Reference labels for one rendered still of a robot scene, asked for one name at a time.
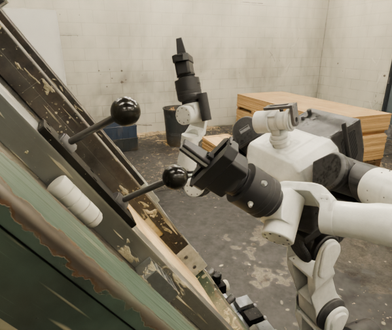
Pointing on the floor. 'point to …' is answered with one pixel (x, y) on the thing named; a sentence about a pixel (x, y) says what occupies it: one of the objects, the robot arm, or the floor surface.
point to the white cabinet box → (41, 35)
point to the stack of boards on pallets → (373, 141)
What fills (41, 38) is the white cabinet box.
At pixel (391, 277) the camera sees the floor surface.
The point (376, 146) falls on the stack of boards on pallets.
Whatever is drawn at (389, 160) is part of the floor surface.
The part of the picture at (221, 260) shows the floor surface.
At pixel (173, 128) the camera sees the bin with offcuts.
